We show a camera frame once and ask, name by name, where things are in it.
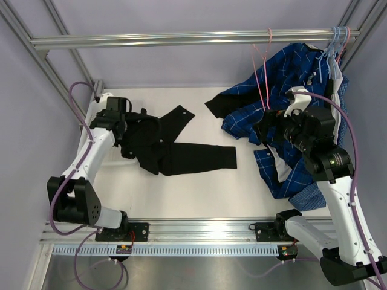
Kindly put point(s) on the white plastic basket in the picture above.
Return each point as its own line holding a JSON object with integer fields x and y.
{"x": 113, "y": 158}

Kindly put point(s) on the black shirt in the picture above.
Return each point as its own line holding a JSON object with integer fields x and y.
{"x": 223, "y": 105}
{"x": 151, "y": 140}

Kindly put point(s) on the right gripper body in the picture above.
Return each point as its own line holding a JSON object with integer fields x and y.
{"x": 286, "y": 126}

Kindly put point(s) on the aluminium front rail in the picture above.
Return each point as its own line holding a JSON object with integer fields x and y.
{"x": 190, "y": 231}

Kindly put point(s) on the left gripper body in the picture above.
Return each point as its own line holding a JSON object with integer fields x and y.
{"x": 100, "y": 115}

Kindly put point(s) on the pink hanger at right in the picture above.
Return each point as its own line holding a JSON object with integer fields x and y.
{"x": 346, "y": 42}

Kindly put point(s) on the pink wire hanger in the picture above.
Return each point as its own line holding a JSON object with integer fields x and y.
{"x": 264, "y": 101}

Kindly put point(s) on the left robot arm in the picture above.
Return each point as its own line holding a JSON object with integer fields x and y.
{"x": 74, "y": 204}

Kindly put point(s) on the grey slotted cable duct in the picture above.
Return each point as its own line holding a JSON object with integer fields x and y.
{"x": 139, "y": 250}

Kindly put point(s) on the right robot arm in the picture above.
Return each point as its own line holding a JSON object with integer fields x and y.
{"x": 353, "y": 255}

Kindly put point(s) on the blue plaid shirt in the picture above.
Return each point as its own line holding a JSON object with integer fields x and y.
{"x": 281, "y": 166}

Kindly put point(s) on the aluminium hanging rail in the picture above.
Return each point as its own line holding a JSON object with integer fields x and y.
{"x": 193, "y": 38}

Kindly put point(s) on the light blue checked shirt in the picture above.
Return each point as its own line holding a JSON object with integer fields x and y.
{"x": 309, "y": 198}

